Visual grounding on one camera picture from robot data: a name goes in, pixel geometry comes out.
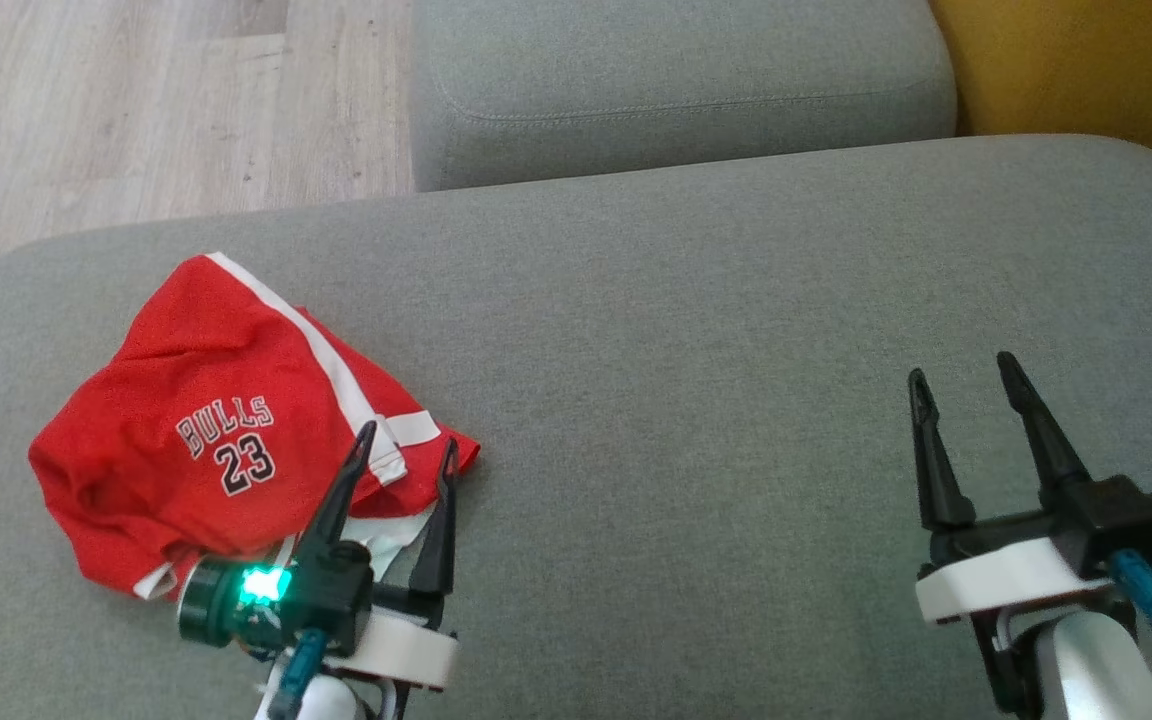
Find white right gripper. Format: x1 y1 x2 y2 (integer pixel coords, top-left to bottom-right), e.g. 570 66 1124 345
907 350 1114 627

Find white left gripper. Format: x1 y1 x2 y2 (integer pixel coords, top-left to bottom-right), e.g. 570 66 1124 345
293 420 461 692

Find red Bulls 23 jersey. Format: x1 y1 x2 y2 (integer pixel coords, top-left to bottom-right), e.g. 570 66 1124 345
66 495 437 601

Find red shorts with white stripe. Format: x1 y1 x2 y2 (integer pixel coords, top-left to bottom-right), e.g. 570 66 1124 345
28 252 482 566

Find large grey fabric sofa seat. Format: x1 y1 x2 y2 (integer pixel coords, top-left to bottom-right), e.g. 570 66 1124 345
0 135 1152 720

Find yellow upholstered furniture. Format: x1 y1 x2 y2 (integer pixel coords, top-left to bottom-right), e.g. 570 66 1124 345
930 0 1152 193

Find small grey fabric sofa cushion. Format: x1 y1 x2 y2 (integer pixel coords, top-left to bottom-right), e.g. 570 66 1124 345
408 0 958 192

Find left camera cable blue plug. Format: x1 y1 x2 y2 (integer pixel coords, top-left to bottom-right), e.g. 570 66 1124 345
269 627 329 720

